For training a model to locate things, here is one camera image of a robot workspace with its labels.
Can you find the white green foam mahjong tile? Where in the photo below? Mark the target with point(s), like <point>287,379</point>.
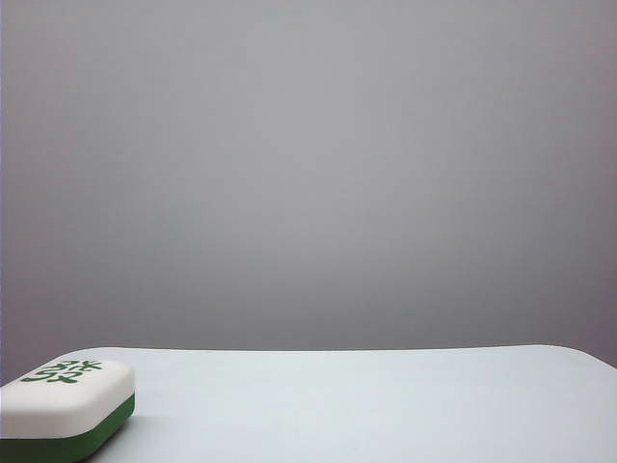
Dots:
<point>62,405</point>

